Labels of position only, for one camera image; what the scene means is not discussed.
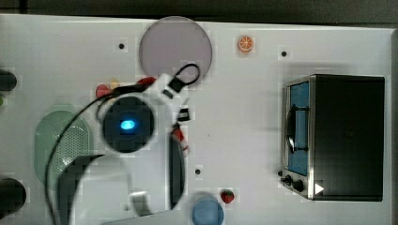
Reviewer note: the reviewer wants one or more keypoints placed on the grey round plate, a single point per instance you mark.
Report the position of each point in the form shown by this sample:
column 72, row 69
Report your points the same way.
column 173, row 42

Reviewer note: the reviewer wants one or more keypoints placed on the orange slice toy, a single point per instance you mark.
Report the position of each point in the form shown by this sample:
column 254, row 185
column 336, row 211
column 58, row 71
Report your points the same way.
column 245, row 44

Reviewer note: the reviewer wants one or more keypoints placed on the black cylinder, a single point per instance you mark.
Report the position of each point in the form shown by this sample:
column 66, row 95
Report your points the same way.
column 8, row 81
column 12, row 196

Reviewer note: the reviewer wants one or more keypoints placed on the red ketchup bottle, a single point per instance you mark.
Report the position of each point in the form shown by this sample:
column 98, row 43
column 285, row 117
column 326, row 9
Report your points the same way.
column 178, row 133

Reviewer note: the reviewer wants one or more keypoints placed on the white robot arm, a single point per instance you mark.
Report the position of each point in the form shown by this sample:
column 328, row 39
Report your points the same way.
column 143, row 173

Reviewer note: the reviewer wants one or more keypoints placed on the green oval strainer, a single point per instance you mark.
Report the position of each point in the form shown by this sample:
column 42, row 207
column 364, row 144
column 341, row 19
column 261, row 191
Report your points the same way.
column 77, row 141

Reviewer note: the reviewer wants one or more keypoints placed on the strawberry beside banana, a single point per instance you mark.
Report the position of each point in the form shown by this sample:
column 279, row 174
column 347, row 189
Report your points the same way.
column 102, row 90

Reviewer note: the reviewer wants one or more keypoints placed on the blue bowl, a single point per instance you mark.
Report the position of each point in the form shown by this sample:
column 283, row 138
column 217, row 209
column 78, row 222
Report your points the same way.
column 207, row 211

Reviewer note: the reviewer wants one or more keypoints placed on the peeled toy banana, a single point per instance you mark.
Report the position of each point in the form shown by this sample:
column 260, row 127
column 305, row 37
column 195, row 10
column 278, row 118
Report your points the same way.
column 114, row 83

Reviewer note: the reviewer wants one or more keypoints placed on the black cylinder upper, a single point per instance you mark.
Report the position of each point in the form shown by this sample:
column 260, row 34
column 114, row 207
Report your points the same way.
column 8, row 81

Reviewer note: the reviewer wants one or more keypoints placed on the black cylinder lower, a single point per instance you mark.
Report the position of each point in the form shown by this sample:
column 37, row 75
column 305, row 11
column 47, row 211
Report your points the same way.
column 12, row 196

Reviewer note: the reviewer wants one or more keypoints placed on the red toy strawberry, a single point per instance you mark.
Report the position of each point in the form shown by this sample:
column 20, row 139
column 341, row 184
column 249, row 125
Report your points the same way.
column 227, row 196

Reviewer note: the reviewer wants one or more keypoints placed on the black toaster oven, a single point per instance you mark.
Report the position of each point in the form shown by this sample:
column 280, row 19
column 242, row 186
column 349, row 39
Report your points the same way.
column 334, row 137

